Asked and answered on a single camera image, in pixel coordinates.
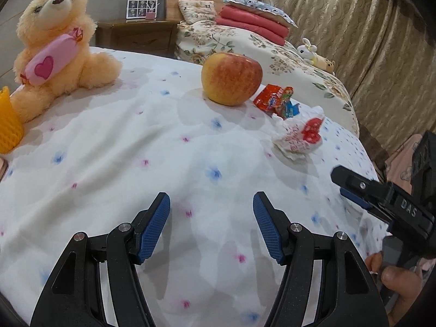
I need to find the wooden nightstand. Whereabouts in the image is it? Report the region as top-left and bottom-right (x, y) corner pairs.
(95, 20), (181, 59)

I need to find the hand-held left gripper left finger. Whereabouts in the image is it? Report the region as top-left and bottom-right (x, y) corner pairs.
(30, 192), (171, 327)

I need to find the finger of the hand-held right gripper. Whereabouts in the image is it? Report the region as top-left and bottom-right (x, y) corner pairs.
(330, 165), (396, 219)

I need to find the small blue candy wrapper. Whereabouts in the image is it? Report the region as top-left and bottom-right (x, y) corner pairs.
(272, 99), (301, 120)

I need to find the yellow bear plush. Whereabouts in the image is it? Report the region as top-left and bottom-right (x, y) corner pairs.
(311, 56), (336, 74)

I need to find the pink printed cloth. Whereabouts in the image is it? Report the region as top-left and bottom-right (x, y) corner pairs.
(385, 134), (423, 191)

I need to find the pink reed diffuser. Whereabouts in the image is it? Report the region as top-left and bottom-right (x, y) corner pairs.
(145, 2), (161, 20)

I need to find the floral quilt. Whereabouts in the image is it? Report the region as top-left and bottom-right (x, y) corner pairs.
(174, 20), (360, 137)

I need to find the person's right hand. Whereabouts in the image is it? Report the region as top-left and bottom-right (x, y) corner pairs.
(364, 252), (425, 327)

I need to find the pink folded blanket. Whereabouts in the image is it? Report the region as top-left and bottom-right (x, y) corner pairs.
(215, 5), (290, 46)

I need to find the crumpled white red wrapper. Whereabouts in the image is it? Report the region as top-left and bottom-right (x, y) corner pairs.
(272, 105), (325, 161)

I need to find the black white photo frame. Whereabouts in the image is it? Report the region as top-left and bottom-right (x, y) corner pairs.
(127, 0), (159, 20)

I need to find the red yellow apple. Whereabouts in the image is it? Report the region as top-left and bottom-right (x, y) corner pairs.
(201, 52), (264, 107)

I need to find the red snack packet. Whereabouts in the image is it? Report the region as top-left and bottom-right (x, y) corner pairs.
(253, 84), (295, 116)

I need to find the beige patterned curtain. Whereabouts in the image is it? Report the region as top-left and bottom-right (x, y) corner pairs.
(221, 0), (436, 174)

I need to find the dotted pillow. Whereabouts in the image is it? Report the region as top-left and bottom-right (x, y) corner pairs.
(223, 0), (298, 28)

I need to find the beige teddy bear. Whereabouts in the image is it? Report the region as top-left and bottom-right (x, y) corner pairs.
(13, 0), (123, 125)

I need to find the yellow foam fruit net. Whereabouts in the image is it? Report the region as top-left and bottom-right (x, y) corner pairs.
(0, 86), (25, 154)

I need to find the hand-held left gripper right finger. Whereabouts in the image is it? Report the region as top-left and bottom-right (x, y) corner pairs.
(253, 191), (389, 327)

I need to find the floral pillow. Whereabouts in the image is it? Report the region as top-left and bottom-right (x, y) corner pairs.
(178, 0), (219, 25)

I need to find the white bunny plush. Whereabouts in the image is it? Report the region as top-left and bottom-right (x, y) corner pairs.
(296, 37), (319, 65)

